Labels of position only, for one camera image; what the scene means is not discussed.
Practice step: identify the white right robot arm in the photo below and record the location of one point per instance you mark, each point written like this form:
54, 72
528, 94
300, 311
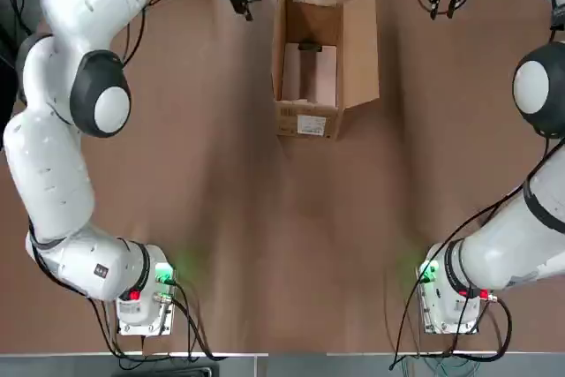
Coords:
507, 253

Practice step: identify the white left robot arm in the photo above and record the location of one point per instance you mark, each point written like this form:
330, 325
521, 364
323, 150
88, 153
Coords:
53, 165

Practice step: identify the brown cardboard box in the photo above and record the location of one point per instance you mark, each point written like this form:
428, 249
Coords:
359, 50

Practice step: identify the pink clipboard with black clip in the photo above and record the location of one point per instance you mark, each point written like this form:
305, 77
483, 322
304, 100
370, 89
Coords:
322, 77

